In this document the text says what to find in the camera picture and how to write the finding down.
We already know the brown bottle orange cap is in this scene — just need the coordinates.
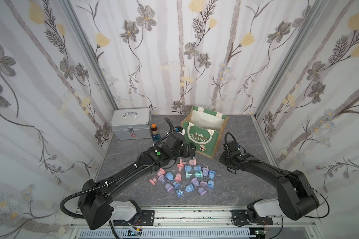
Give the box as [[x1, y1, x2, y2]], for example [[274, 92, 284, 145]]
[[151, 123, 158, 135]]

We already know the green burlap canvas bag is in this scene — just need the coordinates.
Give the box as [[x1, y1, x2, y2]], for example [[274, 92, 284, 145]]
[[181, 106, 229, 158]]

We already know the blue hourglass front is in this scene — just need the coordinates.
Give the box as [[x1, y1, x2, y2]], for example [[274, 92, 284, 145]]
[[176, 184, 194, 198]]

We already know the teal hourglass middle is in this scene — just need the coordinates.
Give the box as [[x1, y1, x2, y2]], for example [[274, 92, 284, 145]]
[[185, 171, 203, 179]]

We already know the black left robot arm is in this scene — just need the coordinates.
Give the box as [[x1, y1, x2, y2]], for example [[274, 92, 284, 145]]
[[59, 119, 188, 230]]

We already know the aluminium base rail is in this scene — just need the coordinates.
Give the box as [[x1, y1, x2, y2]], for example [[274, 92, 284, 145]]
[[68, 204, 318, 239]]

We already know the purple hourglass front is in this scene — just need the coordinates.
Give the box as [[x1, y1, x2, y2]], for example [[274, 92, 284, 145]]
[[190, 178, 207, 197]]

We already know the silver metal case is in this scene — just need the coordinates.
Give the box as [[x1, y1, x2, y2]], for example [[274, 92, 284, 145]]
[[110, 108, 151, 140]]

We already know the blue hourglass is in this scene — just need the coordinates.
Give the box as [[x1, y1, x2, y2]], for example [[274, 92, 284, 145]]
[[176, 184, 194, 198], [207, 170, 216, 190]]

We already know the aluminium corner frame post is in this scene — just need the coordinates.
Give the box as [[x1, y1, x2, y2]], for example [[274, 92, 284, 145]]
[[59, 0, 118, 110]]

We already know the purple hourglass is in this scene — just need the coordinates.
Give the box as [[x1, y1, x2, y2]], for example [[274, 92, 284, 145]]
[[190, 178, 207, 197], [200, 167, 209, 187]]

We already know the pink hourglass near bag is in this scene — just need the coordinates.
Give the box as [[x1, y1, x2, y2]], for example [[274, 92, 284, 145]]
[[179, 158, 196, 165]]

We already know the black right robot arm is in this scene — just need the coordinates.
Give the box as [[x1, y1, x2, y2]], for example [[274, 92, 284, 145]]
[[219, 132, 331, 224]]

